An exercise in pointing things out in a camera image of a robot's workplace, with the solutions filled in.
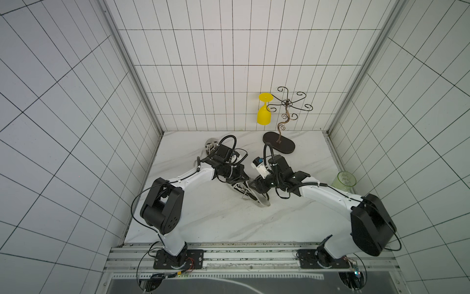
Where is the black white sneaker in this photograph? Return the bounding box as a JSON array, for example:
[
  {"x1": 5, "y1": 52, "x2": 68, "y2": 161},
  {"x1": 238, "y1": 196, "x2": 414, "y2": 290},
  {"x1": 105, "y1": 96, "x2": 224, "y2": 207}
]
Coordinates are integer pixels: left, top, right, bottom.
[
  {"x1": 231, "y1": 181, "x2": 270, "y2": 208},
  {"x1": 204, "y1": 138, "x2": 220, "y2": 157}
]

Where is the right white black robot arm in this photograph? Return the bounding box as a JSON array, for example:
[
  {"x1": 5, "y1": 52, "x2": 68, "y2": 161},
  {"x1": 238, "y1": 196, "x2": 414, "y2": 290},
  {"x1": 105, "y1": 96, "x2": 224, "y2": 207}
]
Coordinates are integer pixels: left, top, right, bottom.
[{"x1": 251, "y1": 154, "x2": 397, "y2": 263}]

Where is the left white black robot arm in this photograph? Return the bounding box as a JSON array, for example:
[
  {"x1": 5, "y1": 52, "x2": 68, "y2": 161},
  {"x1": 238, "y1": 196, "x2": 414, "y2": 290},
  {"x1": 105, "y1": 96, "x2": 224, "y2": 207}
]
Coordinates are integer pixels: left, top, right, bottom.
[{"x1": 140, "y1": 144, "x2": 248, "y2": 257}]

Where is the black metal glass rack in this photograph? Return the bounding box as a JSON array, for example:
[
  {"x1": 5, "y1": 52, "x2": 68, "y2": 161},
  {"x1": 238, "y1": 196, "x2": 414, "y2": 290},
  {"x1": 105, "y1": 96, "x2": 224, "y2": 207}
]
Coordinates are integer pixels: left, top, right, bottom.
[{"x1": 263, "y1": 86, "x2": 313, "y2": 154}]

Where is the yellow plastic wine glass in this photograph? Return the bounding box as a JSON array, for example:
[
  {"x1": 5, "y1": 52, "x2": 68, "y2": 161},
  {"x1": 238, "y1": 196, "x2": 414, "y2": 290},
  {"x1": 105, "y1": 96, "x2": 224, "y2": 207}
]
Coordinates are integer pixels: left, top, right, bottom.
[{"x1": 257, "y1": 93, "x2": 274, "y2": 126}]

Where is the green transparent plastic cup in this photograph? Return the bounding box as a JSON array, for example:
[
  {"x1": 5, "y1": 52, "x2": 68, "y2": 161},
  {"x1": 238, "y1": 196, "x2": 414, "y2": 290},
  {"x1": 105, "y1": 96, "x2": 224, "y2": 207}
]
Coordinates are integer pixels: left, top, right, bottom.
[{"x1": 331, "y1": 171, "x2": 357, "y2": 192}]

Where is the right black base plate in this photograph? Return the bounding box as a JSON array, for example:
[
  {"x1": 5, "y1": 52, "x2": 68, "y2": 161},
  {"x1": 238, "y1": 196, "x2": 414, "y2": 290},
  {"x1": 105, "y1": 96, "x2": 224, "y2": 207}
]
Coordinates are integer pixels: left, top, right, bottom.
[{"x1": 296, "y1": 235, "x2": 351, "y2": 270}]

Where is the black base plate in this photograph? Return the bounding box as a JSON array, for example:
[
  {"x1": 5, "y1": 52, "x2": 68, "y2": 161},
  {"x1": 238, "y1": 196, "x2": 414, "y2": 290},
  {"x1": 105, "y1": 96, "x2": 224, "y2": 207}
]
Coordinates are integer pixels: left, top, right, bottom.
[
  {"x1": 296, "y1": 235, "x2": 351, "y2": 270},
  {"x1": 153, "y1": 249, "x2": 204, "y2": 270}
]

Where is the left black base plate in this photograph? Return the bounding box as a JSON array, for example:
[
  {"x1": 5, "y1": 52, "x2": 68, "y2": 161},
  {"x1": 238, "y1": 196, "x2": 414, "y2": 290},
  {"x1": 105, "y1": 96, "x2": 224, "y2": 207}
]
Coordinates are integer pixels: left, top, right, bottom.
[{"x1": 153, "y1": 249, "x2": 204, "y2": 270}]

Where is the aluminium rail frame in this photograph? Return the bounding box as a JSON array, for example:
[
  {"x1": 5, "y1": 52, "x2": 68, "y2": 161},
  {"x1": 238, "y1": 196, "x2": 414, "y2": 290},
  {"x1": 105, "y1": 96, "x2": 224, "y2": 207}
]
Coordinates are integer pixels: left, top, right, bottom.
[{"x1": 104, "y1": 243, "x2": 399, "y2": 280}]

